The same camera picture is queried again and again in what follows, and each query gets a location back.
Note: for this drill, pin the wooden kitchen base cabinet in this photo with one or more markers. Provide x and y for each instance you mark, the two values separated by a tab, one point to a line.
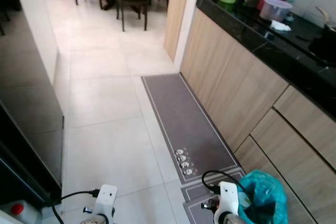
247	93

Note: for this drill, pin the black pan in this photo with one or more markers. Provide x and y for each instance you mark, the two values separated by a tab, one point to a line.
323	45

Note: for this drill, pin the black stone countertop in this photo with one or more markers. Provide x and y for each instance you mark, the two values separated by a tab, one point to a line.
273	45

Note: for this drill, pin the crumpled white tissue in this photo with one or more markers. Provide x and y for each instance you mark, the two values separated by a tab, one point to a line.
280	25

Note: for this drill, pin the clear lidded plastic container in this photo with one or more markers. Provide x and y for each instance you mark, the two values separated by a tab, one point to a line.
275	10

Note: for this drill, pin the teal plastic bag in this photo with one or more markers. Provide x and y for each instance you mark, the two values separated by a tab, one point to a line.
265	198

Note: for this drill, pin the grey floor mat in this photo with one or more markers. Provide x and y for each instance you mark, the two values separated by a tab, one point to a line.
178	114
195	191

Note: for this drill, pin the light wooden side panel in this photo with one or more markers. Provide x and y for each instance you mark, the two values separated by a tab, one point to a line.
176	14

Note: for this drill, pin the dark refrigerator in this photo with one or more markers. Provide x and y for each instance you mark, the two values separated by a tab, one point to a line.
26	103

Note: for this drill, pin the white bottle red cap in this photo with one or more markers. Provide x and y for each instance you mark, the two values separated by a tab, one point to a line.
21	214

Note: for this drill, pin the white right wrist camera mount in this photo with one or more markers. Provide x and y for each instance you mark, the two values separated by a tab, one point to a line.
229	195

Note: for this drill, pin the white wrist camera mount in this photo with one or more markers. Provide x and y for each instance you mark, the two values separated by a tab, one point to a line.
229	195
106	198

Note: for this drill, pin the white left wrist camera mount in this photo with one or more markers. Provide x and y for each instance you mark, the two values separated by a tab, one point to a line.
106	198

